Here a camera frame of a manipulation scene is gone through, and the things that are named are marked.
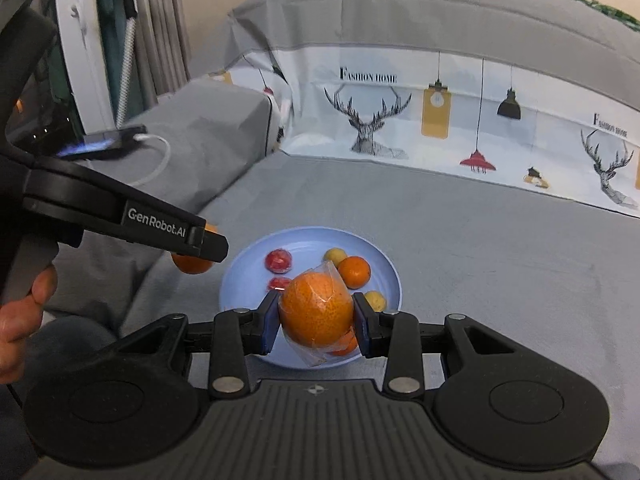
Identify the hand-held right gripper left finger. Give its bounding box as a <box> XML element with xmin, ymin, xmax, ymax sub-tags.
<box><xmin>112</xmin><ymin>290</ymin><xmax>283</xmax><ymax>398</ymax></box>

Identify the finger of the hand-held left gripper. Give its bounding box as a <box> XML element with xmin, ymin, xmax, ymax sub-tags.
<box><xmin>186</xmin><ymin>227</ymin><xmax>230</xmax><ymax>264</ymax></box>

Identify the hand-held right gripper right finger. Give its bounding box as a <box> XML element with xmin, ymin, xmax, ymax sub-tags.
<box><xmin>352</xmin><ymin>292</ymin><xmax>531</xmax><ymax>396</ymax></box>

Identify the small tangerine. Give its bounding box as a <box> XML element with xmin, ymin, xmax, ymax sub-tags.
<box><xmin>171</xmin><ymin>224</ymin><xmax>221</xmax><ymax>275</ymax></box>
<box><xmin>338</xmin><ymin>256</ymin><xmax>372</xmax><ymax>289</ymax></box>
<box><xmin>327</xmin><ymin>330</ymin><xmax>360</xmax><ymax>357</ymax></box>

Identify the plastic-wrapped orange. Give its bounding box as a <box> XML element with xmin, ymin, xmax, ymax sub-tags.
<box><xmin>277</xmin><ymin>260</ymin><xmax>358</xmax><ymax>368</ymax></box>

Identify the light blue round plate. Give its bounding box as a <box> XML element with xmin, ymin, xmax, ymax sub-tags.
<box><xmin>218</xmin><ymin>227</ymin><xmax>402</xmax><ymax>370</ymax></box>

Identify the person's left hand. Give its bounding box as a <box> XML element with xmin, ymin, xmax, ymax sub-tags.
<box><xmin>0</xmin><ymin>265</ymin><xmax>58</xmax><ymax>386</ymax></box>

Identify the black smartphone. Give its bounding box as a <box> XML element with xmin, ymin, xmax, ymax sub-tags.
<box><xmin>55</xmin><ymin>125</ymin><xmax>148</xmax><ymax>162</ymax></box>

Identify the grey pillow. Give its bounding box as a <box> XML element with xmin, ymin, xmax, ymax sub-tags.
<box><xmin>45</xmin><ymin>77</ymin><xmax>281</xmax><ymax>331</ymax></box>

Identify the speckled white pole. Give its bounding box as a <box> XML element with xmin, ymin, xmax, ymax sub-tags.
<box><xmin>107</xmin><ymin>0</ymin><xmax>138</xmax><ymax>131</ymax></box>

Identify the teal curtain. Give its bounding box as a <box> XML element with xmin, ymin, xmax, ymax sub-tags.
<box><xmin>95</xmin><ymin>0</ymin><xmax>126</xmax><ymax>106</ymax></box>

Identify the grey bed sheet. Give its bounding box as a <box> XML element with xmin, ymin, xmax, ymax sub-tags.
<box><xmin>45</xmin><ymin>152</ymin><xmax>640</xmax><ymax>480</ymax></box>

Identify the grey pleated curtain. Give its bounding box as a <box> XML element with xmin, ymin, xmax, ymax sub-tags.
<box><xmin>135</xmin><ymin>0</ymin><xmax>192</xmax><ymax>111</ymax></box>

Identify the grey deer-print quilt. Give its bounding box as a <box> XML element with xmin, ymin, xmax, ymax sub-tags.
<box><xmin>207</xmin><ymin>0</ymin><xmax>640</xmax><ymax>218</ymax></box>

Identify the white charging cable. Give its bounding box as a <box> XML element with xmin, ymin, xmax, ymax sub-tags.
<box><xmin>117</xmin><ymin>134</ymin><xmax>172</xmax><ymax>187</ymax></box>

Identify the white door frame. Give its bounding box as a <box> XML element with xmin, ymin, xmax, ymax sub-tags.
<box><xmin>52</xmin><ymin>0</ymin><xmax>116</xmax><ymax>133</ymax></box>

